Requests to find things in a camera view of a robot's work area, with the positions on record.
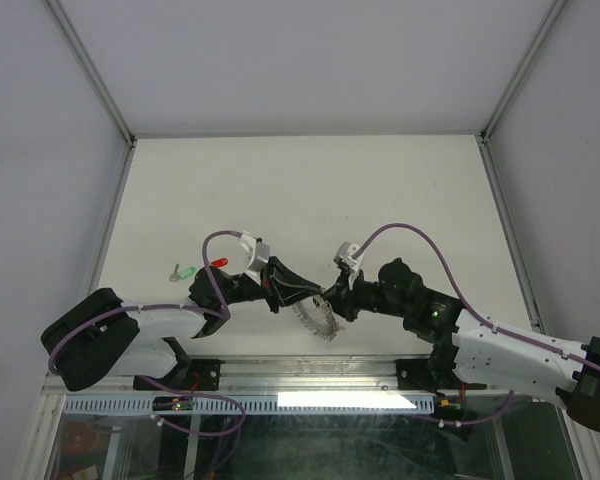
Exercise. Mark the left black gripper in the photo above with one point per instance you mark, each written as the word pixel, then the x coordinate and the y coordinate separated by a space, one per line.
pixel 286 281

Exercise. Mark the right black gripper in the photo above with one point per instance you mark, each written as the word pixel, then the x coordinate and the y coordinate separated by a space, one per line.
pixel 341 297

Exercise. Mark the metal disc with keyrings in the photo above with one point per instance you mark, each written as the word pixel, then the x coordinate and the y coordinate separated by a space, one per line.
pixel 316 315

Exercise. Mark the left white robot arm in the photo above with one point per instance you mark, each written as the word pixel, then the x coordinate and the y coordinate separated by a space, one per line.
pixel 105 335

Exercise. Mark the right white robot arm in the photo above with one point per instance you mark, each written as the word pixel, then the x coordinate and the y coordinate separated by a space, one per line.
pixel 476 350

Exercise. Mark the red tag key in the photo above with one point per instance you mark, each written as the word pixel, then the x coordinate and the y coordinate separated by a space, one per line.
pixel 219 263

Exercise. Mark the green tag key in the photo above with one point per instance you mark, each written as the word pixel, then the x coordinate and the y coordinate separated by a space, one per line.
pixel 179 274

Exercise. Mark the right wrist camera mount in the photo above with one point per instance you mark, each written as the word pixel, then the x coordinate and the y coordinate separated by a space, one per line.
pixel 349 258

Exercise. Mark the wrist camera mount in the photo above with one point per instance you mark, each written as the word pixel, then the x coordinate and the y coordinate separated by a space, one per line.
pixel 349 258
pixel 257 256

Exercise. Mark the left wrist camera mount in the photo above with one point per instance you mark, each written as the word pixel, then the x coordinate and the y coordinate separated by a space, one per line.
pixel 257 256

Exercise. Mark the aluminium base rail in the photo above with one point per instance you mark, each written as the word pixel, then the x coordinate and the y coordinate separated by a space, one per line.
pixel 242 375

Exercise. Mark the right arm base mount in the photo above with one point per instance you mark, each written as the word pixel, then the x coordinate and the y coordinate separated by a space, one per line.
pixel 413 374

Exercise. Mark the white slotted cable duct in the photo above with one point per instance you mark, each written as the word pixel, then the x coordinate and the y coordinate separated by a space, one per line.
pixel 300 403

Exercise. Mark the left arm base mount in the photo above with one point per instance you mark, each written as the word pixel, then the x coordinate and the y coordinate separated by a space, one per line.
pixel 202 374

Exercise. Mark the aluminium frame post left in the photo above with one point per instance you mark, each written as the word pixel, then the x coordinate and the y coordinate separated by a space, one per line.
pixel 76 46

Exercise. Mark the aluminium frame post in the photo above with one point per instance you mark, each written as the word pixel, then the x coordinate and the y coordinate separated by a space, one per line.
pixel 524 66
pixel 76 46

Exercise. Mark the aluminium frame post right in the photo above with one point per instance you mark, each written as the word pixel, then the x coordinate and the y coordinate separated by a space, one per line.
pixel 524 66

